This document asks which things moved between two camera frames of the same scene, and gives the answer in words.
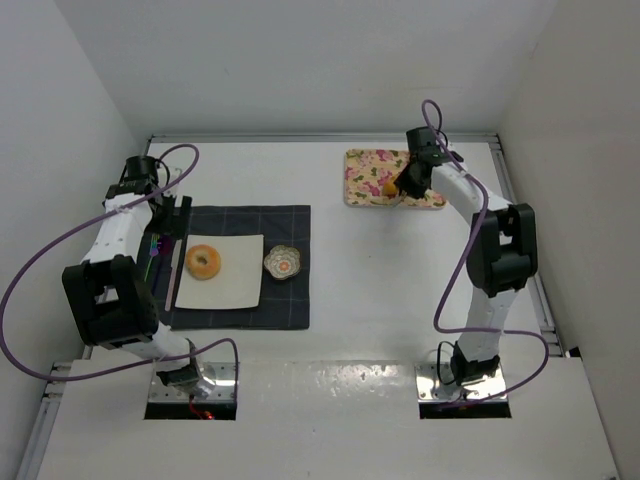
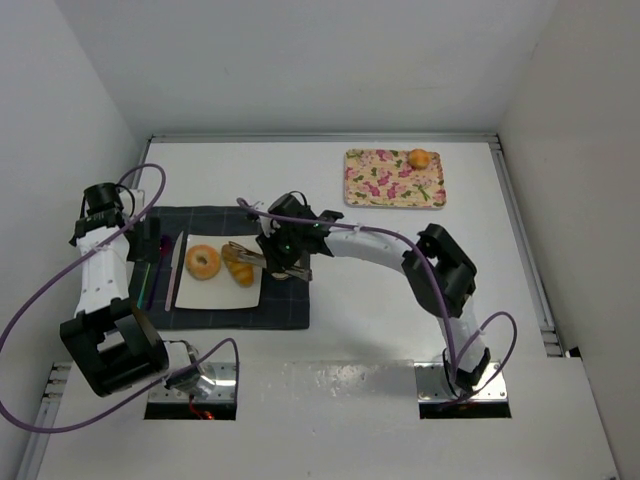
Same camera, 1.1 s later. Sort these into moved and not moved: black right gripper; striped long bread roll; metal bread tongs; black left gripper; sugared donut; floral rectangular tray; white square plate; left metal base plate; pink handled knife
Moved: striped long bread roll; metal bread tongs; black right gripper; black left gripper
Not moved: white square plate; sugared donut; floral rectangular tray; left metal base plate; pink handled knife
